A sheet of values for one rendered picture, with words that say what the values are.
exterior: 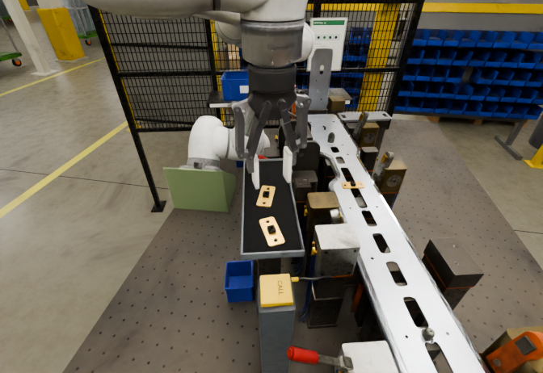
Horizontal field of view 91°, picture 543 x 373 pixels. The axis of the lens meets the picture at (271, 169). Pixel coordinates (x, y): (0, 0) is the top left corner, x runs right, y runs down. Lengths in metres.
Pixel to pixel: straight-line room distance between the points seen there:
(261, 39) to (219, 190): 0.96
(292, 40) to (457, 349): 0.70
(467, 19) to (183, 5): 3.17
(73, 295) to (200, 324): 1.33
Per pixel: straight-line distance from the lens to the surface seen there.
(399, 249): 0.90
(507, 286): 1.42
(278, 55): 0.40
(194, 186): 1.31
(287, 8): 0.39
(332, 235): 0.72
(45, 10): 8.34
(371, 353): 0.65
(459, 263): 0.90
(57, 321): 2.21
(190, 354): 1.04
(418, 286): 0.84
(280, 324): 0.61
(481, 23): 3.47
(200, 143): 1.31
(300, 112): 0.48
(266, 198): 0.73
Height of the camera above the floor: 1.65
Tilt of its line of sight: 36 degrees down
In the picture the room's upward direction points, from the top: straight up
